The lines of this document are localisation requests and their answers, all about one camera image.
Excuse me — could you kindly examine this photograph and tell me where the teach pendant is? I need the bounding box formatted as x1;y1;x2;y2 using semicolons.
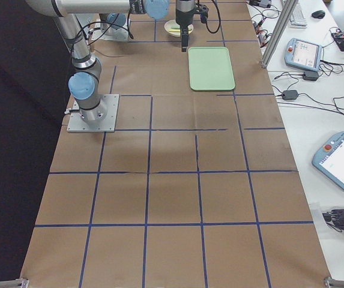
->
312;131;344;191
284;38;322;72

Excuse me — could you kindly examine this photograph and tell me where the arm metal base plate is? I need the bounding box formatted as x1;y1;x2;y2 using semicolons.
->
89;23;129;41
67;94;119;133

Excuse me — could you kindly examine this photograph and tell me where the aluminium frame post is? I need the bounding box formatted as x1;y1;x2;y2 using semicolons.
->
260;0;298;68

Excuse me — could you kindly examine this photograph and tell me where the teach pendant near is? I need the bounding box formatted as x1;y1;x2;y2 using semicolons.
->
312;131;344;191

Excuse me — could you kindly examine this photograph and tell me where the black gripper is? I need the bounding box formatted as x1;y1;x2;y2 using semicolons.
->
175;0;193;52

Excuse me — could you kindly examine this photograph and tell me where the teach pendant far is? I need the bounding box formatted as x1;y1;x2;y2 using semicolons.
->
284;38;322;72

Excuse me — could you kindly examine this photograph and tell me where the light green tray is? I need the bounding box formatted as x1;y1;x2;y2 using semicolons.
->
188;47;235;91

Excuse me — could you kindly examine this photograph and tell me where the white keyboard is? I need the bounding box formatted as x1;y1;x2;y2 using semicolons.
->
289;2;307;29

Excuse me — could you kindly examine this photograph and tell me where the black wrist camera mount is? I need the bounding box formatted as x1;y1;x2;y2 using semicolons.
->
195;4;209;24

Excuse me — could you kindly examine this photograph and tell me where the black power adapter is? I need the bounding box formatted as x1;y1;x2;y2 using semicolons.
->
282;90;298;101
302;71;319;82

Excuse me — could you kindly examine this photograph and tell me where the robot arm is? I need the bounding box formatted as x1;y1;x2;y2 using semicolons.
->
28;1;197;133
99;13;127;33

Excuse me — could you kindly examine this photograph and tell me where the black braided cable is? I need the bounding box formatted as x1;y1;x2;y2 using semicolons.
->
195;0;222;34

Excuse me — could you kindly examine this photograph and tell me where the black computer mouse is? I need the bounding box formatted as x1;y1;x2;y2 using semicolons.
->
311;10;325;19

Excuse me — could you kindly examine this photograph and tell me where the white round plate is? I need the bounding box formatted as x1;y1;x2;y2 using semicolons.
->
164;19;180;37

